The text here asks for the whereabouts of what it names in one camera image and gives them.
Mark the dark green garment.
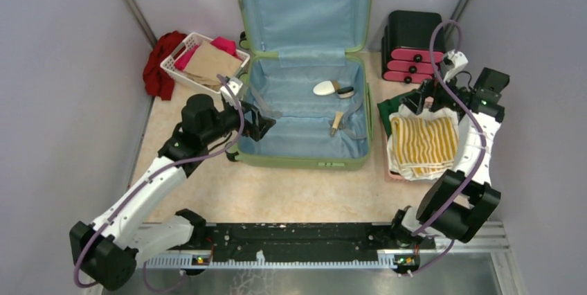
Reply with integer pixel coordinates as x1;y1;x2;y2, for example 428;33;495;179
377;89;415;138

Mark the yellow white striped garment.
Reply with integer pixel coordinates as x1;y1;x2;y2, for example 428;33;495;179
390;116;460;177

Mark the green hard-shell suitcase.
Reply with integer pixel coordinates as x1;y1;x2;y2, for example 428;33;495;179
227;0;374;170

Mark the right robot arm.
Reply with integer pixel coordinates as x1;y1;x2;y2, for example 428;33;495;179
390;67;510;248

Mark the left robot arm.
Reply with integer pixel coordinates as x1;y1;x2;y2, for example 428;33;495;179
69;94;276;290

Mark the black pink drawer cabinet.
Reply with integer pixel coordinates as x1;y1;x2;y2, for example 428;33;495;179
381;10;446;84

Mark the round white black item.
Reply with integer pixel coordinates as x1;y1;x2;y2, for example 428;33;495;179
336;86;355;99

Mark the white oval item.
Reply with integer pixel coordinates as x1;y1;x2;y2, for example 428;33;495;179
312;80;339;96

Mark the wooden stick bundle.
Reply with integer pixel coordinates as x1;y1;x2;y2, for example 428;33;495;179
329;111;344;137

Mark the pink plastic basket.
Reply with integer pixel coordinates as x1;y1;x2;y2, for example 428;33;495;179
386;171;410;182

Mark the tan folded cloth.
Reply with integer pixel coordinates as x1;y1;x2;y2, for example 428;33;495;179
183;42;242;91

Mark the pink folded cloth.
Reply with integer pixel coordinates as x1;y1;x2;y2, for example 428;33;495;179
174;37;240;71

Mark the red cloth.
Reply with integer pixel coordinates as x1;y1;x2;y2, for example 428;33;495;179
143;30;187;101

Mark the white plastic basket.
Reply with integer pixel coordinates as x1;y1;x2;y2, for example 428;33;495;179
161;33;250;99

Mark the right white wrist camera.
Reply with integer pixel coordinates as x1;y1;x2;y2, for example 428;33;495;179
439;49;469;82

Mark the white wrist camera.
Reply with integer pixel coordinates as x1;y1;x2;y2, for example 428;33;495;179
439;49;469;82
219;78;246;108

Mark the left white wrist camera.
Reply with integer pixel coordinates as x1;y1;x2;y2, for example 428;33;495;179
219;78;246;108

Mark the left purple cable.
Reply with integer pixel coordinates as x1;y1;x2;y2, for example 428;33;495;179
73;73;246;294

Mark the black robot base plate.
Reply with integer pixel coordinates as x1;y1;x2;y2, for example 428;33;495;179
178;222;435;263

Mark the aluminium frame rail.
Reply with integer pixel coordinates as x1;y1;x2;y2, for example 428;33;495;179
137;222;509;273

